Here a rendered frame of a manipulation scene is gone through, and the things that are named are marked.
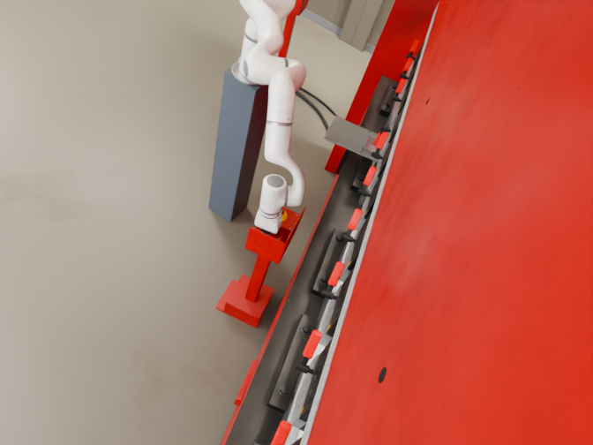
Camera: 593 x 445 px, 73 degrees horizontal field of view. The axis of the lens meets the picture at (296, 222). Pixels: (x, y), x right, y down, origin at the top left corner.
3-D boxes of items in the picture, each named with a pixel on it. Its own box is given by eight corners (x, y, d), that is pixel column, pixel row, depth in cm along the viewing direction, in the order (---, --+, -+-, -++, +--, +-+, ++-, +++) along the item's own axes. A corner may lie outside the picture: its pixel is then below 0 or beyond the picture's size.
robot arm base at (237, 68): (222, 71, 185) (227, 33, 171) (247, 57, 197) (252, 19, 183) (256, 91, 182) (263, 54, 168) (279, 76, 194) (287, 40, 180)
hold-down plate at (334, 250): (333, 231, 160) (335, 227, 158) (345, 237, 160) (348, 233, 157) (310, 292, 141) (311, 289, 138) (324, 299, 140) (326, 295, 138)
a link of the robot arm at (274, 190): (283, 198, 157) (259, 196, 156) (288, 173, 147) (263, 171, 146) (284, 214, 152) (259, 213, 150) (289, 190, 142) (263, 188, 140)
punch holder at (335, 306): (332, 297, 111) (352, 267, 99) (360, 310, 111) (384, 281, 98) (315, 345, 102) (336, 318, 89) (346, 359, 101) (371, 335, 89)
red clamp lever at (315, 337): (311, 328, 88) (294, 369, 88) (329, 336, 88) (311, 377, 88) (311, 327, 90) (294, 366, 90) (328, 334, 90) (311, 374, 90)
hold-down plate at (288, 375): (300, 317, 134) (303, 313, 132) (315, 323, 134) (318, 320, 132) (266, 405, 115) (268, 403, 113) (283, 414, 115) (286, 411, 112)
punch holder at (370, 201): (364, 201, 137) (383, 168, 124) (386, 212, 137) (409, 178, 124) (353, 233, 127) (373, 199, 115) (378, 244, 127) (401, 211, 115)
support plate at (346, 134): (334, 116, 187) (334, 115, 186) (386, 139, 186) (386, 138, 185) (322, 139, 175) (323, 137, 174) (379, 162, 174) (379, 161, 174)
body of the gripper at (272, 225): (286, 207, 157) (281, 225, 166) (262, 198, 158) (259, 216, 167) (278, 221, 152) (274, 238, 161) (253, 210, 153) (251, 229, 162)
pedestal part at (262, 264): (249, 289, 220) (267, 231, 179) (258, 294, 220) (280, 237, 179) (243, 297, 217) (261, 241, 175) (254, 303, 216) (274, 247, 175)
